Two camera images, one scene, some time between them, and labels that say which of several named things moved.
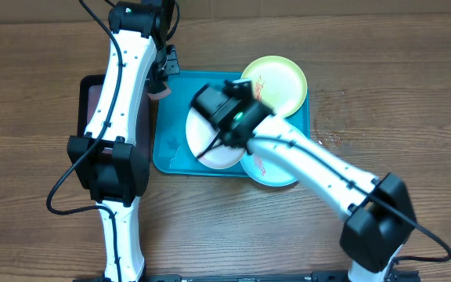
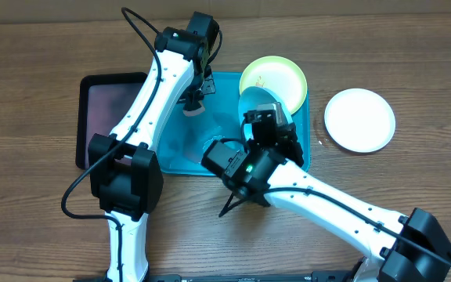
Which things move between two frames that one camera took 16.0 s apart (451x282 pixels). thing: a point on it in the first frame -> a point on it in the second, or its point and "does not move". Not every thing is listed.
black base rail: (391, 276) does not move
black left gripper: (174, 68) -> (209, 88)
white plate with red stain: (200, 130) -> (359, 120)
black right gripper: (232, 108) -> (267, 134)
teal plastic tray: (171, 155) does not move
